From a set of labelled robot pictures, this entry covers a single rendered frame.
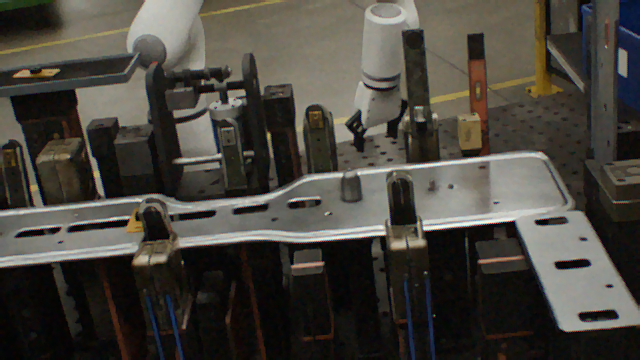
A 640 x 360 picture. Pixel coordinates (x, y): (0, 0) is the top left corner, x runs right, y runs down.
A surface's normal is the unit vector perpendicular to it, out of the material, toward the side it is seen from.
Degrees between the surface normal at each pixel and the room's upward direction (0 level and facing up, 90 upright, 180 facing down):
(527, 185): 0
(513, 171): 0
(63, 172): 90
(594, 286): 0
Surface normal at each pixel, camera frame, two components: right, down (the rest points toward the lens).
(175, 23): 0.26, 0.11
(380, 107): 0.52, 0.55
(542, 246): -0.12, -0.90
